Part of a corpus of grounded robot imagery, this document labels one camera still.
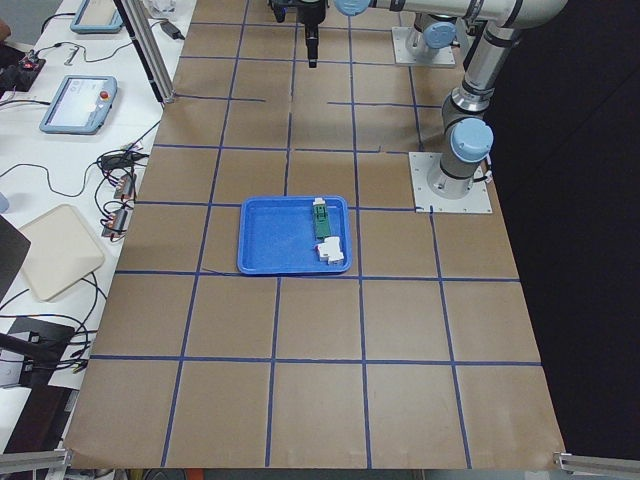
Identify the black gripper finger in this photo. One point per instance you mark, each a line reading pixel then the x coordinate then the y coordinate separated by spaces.
pixel 312 44

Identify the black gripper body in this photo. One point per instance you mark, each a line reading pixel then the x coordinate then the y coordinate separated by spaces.
pixel 310 12

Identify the black power adapter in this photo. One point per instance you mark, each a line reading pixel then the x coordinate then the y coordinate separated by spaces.
pixel 171 30

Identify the green terminal block module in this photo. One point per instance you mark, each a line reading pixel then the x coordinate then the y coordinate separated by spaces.
pixel 321 220

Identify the blue plastic tray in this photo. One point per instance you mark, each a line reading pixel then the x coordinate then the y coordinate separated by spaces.
pixel 276 236

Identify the blue teach pendant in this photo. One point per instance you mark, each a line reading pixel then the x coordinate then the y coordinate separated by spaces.
pixel 80 106
pixel 96 17

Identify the white circuit breaker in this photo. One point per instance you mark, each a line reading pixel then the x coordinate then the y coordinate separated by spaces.
pixel 330 251

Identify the cream plastic tray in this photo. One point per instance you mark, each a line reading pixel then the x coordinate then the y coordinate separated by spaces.
pixel 62 251

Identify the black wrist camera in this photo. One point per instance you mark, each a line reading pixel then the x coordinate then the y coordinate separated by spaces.
pixel 280 8

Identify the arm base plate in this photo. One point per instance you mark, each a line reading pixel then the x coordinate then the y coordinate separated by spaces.
pixel 444 58
pixel 436 192

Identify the aluminium frame post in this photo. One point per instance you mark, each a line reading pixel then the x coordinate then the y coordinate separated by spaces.
pixel 136 23

